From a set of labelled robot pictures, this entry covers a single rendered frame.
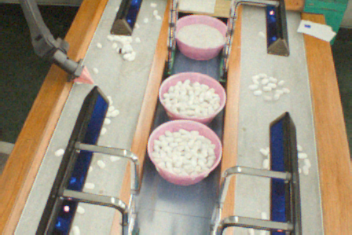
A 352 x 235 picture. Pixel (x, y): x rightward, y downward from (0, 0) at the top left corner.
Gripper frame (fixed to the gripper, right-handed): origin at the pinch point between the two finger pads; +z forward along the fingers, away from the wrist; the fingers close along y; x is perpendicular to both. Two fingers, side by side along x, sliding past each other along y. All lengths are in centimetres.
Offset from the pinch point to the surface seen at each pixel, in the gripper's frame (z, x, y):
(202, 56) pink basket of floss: 36, -23, 33
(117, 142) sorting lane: 14.5, -9.3, -28.3
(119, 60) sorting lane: 7.2, -3.8, 18.0
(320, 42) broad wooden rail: 75, -63, 49
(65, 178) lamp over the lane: -11, -36, -74
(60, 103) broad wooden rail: -6.6, 6.0, -13.9
